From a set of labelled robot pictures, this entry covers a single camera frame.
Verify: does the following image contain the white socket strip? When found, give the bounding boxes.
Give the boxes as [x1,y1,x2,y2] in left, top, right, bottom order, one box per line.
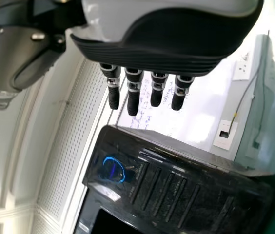
[232,52,253,81]

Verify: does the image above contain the thin grey cable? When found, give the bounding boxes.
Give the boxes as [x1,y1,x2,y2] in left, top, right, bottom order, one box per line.
[227,70,260,134]

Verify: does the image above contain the white wall socket plate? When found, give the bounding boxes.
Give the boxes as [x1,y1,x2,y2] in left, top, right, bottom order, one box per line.
[212,119,239,152]

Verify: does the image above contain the white perforated cable duct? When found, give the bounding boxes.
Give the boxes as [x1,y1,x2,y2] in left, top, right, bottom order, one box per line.
[35,58,128,234]

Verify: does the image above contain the black oven with glass door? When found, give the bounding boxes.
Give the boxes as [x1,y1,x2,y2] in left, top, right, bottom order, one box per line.
[73,124,275,234]

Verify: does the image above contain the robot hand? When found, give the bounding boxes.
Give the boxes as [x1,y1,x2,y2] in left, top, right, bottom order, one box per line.
[0,0,265,116]

